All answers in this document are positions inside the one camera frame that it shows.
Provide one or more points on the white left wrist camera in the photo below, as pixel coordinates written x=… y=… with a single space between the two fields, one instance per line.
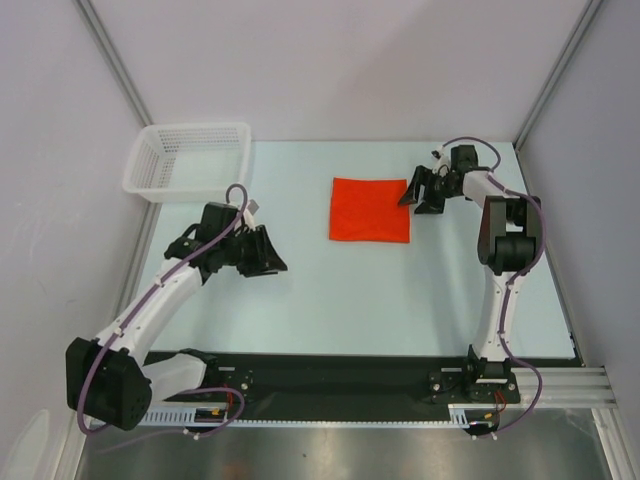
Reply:
x=248 y=219

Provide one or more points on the right aluminium corner post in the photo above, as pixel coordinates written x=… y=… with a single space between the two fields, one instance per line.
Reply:
x=569 y=50

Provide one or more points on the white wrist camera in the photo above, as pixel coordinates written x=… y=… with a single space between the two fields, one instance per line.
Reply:
x=248 y=219
x=442 y=162

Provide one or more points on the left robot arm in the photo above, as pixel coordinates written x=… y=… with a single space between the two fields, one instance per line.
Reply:
x=108 y=377

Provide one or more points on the left aluminium corner post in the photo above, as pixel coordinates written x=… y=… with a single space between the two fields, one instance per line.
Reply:
x=112 y=58

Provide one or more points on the slotted grey cable duct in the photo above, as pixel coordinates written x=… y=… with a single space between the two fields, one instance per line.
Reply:
x=200 y=417

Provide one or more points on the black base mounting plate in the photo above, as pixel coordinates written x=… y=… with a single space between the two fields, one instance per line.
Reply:
x=340 y=388

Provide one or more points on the aluminium corner post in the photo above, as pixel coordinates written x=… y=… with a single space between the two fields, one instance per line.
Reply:
x=112 y=58
x=569 y=50

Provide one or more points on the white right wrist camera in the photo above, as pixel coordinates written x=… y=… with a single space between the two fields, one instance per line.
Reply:
x=442 y=162

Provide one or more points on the orange t shirt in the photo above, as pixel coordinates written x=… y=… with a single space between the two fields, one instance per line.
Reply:
x=368 y=211

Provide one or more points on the white plastic mesh basket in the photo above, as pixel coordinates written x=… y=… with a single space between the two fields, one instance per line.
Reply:
x=188 y=162

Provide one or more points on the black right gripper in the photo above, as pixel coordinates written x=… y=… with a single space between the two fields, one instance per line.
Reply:
x=433 y=186

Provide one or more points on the aluminium extrusion rail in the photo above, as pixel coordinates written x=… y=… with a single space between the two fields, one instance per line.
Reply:
x=546 y=388

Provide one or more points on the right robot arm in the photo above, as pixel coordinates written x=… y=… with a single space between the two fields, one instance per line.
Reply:
x=511 y=242

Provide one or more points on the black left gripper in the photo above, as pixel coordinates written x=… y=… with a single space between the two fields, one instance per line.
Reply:
x=267 y=254

